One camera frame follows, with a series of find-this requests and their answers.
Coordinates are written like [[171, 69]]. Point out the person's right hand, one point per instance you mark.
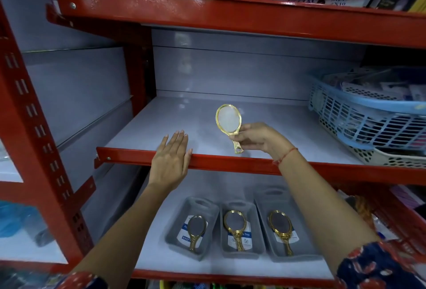
[[263, 137]]

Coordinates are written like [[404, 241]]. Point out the person's left hand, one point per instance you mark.
[[169, 165]]

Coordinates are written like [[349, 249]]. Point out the person's left little finger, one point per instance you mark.
[[162, 145]]

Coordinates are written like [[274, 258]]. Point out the person's right thumb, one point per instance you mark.
[[245, 128]]

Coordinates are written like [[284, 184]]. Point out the person's left middle finger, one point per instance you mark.
[[179, 140]]

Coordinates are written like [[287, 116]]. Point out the person's left thumb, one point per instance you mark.
[[187, 158]]

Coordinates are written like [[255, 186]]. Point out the gold oval hand mirror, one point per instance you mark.
[[234, 222], [228, 117], [196, 227], [280, 224]]

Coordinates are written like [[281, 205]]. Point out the person's left forearm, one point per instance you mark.
[[133, 229]]

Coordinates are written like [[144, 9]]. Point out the person's right forearm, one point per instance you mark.
[[319, 205]]

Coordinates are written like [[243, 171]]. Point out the grey plastic tray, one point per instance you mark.
[[179, 232], [254, 232], [306, 232]]

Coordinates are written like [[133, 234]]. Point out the light blue plastic basket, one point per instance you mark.
[[366, 122]]

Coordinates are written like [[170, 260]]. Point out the pile of white packets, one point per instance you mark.
[[372, 87]]

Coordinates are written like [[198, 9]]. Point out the red metal shelf rack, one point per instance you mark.
[[30, 125]]

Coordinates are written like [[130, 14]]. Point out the cream plastic basket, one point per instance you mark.
[[382, 159]]

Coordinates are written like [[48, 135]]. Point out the clear plastic packet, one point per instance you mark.
[[45, 232]]

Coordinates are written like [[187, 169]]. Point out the white printed packet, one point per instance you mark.
[[332, 1]]

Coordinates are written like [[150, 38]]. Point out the floral blue red sleeve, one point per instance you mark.
[[80, 282], [382, 268]]

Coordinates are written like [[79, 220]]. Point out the blue plastic bag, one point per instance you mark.
[[15, 219]]

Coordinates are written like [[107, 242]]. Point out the pink packet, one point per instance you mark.
[[407, 195]]

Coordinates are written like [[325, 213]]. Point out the red plastic basket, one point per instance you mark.
[[399, 222]]

